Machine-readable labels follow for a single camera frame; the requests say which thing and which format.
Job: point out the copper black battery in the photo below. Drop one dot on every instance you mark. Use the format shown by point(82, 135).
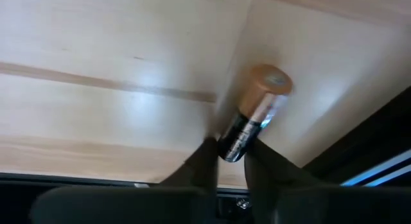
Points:
point(257, 105)

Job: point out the black aluminium table frame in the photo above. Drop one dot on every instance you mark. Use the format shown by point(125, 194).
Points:
point(385, 127)

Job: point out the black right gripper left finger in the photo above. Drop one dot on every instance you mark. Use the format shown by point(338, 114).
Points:
point(128, 204)

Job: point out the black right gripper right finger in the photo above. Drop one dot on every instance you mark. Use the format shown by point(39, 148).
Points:
point(321, 204)

